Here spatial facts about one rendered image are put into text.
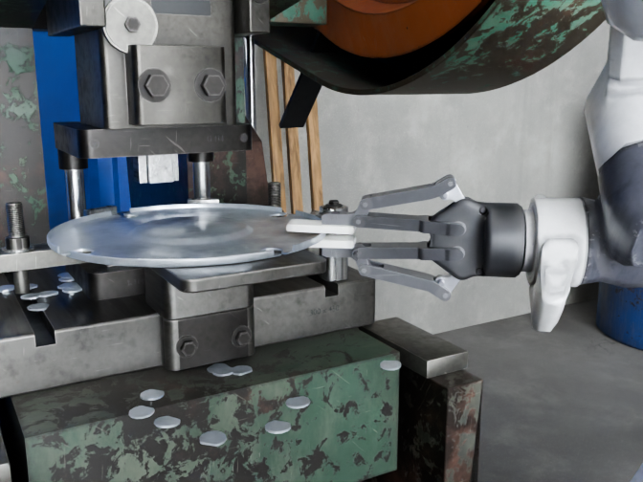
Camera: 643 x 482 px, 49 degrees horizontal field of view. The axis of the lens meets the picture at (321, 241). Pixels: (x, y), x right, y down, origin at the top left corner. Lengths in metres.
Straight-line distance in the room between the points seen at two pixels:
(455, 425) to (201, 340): 0.29
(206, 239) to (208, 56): 0.20
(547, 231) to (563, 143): 2.33
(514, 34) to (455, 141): 1.79
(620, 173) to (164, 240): 0.43
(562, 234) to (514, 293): 2.28
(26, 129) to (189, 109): 0.31
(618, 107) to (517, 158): 2.15
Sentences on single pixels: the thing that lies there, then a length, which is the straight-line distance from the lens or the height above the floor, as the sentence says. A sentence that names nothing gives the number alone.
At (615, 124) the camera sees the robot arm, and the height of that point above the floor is 0.90.
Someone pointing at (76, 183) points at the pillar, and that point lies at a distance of 0.91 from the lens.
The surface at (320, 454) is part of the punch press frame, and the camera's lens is 0.79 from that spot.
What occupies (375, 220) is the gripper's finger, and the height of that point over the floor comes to 0.80.
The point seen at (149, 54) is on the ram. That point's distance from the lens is 0.75.
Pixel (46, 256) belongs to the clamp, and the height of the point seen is 0.75.
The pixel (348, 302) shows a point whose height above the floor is 0.68.
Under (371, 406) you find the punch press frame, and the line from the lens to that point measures 0.80.
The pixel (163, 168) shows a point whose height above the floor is 0.84.
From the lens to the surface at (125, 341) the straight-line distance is 0.75.
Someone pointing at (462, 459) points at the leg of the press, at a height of 0.53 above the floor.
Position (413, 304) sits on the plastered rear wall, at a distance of 2.64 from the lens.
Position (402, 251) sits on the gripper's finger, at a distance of 0.72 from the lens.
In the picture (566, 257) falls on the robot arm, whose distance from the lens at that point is 0.69.
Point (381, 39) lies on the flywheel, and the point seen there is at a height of 1.00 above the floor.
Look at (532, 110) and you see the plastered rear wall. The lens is 2.88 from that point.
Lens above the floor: 0.94
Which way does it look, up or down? 13 degrees down
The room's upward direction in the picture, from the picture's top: straight up
